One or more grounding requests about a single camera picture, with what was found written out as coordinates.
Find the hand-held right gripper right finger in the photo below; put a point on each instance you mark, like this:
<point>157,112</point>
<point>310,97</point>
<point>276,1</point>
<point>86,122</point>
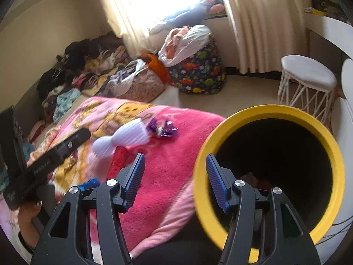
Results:
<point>216,182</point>

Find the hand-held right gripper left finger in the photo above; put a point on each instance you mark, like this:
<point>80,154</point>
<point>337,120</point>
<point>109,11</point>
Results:
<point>135,182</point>

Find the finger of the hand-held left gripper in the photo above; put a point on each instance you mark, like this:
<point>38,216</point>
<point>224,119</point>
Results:
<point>73,142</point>

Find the red plastic toy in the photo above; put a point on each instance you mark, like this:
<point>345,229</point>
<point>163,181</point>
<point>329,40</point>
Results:
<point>117,162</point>

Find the blue plastic glove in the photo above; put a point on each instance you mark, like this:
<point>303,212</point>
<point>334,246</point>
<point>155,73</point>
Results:
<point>88,184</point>

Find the bow-shaped white foam net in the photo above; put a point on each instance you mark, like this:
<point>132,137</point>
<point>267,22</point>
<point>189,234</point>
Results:
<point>124,138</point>

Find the purple candy wrapper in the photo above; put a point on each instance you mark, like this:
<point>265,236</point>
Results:
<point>162,128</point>

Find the black yellow-rimmed trash can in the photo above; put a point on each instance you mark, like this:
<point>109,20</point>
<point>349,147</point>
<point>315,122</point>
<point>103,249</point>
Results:
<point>275,154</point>

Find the person's left hand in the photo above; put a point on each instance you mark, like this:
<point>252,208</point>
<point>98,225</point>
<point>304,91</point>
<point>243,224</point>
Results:
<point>27,218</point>

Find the pink printed blanket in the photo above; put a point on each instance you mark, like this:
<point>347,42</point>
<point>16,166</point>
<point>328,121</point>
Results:
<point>171,171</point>

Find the light blue garment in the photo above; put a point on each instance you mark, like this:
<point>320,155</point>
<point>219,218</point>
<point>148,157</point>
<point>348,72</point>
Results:
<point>66,105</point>

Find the black wrist band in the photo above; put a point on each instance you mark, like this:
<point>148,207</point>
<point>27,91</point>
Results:
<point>26,243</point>

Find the pile of dark clothes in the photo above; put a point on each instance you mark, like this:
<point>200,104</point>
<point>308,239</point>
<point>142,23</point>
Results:
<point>80,66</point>

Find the white grey garment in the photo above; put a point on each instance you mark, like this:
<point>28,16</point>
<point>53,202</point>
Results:
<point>126,77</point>

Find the pink floral bag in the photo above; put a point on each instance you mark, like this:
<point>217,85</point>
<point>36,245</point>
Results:
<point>146,87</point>

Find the bed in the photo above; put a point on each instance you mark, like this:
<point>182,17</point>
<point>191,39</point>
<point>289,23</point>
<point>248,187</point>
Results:
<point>171,96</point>

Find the dinosaur print storage bag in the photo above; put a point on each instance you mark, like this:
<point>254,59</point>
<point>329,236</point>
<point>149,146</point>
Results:
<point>201,71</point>

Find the orange bag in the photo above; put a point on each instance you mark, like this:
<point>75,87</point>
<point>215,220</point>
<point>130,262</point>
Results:
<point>157,66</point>

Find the cream curtain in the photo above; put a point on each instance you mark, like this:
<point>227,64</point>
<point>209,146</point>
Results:
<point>124,19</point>
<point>262,24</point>

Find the white stool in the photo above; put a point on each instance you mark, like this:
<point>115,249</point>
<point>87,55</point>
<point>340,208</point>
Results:
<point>306,71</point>

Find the white plastic bag of clothes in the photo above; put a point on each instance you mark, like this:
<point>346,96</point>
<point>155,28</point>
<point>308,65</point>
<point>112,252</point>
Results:
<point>190,41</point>

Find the heap of jackets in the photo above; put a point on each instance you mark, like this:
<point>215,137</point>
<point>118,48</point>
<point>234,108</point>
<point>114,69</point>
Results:
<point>193,13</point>

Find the white desk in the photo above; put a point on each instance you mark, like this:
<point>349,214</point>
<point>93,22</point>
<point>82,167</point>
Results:
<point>331,30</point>

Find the yellow item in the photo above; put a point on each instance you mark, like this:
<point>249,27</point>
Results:
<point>315,11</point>

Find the dark camouflage bag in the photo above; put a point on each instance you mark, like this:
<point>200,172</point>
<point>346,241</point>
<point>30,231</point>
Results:
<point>328,4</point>

